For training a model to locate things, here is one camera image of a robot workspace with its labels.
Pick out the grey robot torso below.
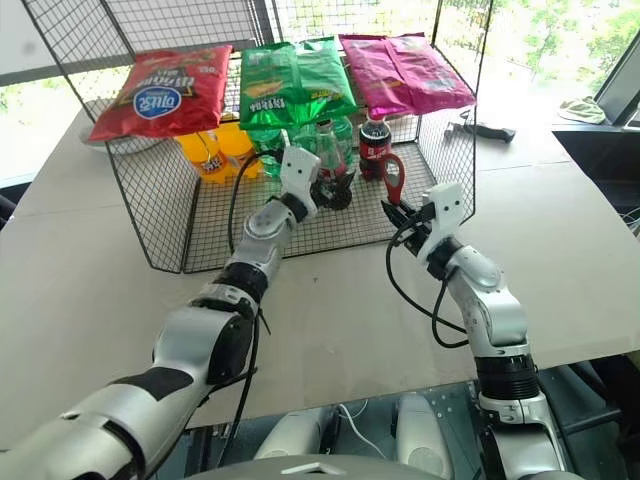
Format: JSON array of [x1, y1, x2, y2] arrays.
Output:
[[198, 451, 442, 480]]

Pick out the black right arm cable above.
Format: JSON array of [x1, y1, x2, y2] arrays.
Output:
[[384, 225, 475, 350]]

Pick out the white cable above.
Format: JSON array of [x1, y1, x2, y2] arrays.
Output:
[[337, 401, 390, 460]]

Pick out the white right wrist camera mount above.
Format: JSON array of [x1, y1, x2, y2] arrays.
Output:
[[418, 183, 474, 264]]

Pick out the green cloth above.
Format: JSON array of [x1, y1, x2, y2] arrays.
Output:
[[557, 96, 608, 126]]

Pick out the orange soda bottle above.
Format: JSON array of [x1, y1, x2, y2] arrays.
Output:
[[177, 130, 226, 184], [217, 123, 262, 181]]

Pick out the black wire mesh rack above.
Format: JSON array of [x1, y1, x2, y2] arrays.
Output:
[[22, 0, 495, 275]]

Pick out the red bottle opener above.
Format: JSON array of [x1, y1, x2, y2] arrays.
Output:
[[382, 153, 407, 207]]

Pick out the grey laptop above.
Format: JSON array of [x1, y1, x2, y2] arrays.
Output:
[[592, 48, 640, 129]]

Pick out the green plastic soda bottle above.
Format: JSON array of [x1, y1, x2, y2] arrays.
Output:
[[331, 114, 358, 172], [248, 127, 290, 177]]

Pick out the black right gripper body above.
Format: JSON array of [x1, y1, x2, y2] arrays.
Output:
[[394, 203, 437, 257]]

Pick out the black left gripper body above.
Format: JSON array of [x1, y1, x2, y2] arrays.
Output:
[[309, 178, 347, 211]]

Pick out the black side table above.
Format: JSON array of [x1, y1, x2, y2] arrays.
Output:
[[551, 123, 640, 214]]

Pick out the black handled pliers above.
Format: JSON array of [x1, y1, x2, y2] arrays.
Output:
[[444, 118, 517, 145]]

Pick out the green chips bag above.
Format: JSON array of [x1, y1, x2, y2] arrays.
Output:
[[238, 42, 302, 132], [293, 36, 360, 125]]

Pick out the magenta chips bag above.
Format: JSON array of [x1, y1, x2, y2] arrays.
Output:
[[387, 32, 477, 114], [338, 33, 417, 121]]

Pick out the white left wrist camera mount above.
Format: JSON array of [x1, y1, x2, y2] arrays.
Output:
[[278, 146, 322, 214]]

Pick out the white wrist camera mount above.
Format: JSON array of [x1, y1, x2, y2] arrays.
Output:
[[418, 183, 474, 264], [278, 146, 322, 214]]

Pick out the silver robot leg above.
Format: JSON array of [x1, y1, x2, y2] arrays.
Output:
[[396, 393, 455, 480], [253, 406, 337, 462]]

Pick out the silver left robot leg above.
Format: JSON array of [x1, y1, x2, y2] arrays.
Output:
[[253, 406, 337, 462]]

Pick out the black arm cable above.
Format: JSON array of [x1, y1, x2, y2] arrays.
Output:
[[384, 225, 475, 350], [227, 147, 287, 257]]

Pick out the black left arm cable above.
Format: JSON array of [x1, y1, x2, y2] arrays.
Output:
[[227, 147, 287, 257]]

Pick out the cola bottle with red label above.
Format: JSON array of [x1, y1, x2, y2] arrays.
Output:
[[358, 113, 394, 182]]

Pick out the red chips bag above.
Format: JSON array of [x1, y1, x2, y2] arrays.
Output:
[[88, 44, 235, 142]]

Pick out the silver right robot leg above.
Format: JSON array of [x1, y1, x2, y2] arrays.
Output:
[[396, 393, 455, 480]]

